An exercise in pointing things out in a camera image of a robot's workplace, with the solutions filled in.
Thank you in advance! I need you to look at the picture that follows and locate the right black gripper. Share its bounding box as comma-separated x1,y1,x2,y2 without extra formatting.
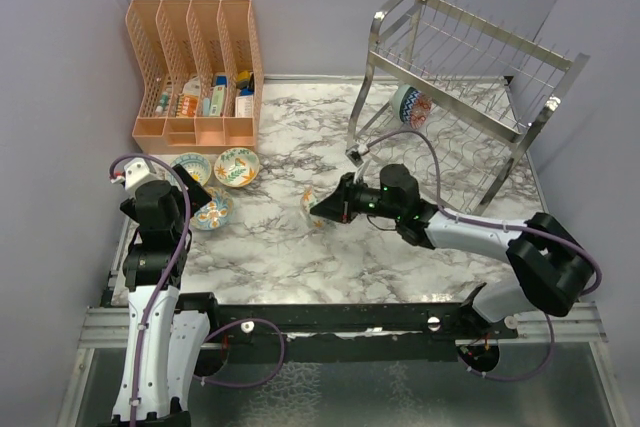
310,174,401,226

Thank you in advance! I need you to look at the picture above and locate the blue orange floral bowl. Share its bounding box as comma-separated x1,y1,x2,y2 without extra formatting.
190,186,234,231

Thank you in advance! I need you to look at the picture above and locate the blue yellow sun bowl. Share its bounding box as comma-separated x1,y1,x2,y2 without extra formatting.
170,152,212,186

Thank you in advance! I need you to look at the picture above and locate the orange star flower bowl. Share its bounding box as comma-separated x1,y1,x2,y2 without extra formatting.
300,186,326,230

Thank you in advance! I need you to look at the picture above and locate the green leaf orange flower bowl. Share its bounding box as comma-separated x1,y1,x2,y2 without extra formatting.
213,147,260,188

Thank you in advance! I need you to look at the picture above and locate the teal bowl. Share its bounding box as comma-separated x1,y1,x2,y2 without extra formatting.
390,84,411,124

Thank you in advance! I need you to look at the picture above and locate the red patterned bowl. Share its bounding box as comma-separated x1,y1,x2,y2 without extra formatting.
399,87,432,130

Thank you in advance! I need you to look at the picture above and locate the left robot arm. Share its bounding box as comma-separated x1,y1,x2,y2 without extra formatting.
109,154,221,426

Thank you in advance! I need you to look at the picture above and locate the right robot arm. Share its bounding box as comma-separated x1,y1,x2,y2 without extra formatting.
307,164,596,338

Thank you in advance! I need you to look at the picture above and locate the steel dish rack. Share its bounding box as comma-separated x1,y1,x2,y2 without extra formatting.
346,0,589,215

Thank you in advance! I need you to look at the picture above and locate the orange snack box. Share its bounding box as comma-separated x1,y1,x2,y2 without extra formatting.
175,93,200,118

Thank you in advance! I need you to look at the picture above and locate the small bottle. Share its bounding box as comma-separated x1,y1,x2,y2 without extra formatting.
154,91,171,117

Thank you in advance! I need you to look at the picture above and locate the white blue box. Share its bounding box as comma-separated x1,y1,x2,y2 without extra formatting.
235,91,254,118

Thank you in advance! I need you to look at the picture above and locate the green white box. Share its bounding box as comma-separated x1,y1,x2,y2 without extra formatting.
207,84,227,117

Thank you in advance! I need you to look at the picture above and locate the peach plastic desk organizer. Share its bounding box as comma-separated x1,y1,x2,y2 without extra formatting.
125,0,264,155

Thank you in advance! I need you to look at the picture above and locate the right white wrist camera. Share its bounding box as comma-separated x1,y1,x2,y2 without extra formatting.
346,144,370,183

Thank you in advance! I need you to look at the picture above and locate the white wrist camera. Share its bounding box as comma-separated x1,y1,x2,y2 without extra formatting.
346,144,370,183
110,157,160,197

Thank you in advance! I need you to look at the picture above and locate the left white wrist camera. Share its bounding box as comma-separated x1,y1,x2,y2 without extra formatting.
110,157,160,197

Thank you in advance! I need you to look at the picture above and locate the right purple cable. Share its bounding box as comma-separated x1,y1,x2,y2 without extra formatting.
357,127,603,381

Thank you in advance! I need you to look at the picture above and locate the purple cable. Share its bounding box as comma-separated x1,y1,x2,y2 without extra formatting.
108,154,194,427
357,127,603,381

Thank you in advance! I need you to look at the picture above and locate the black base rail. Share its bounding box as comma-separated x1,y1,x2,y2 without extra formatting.
201,303,517,364

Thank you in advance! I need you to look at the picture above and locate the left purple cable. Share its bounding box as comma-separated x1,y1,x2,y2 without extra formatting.
108,154,194,427

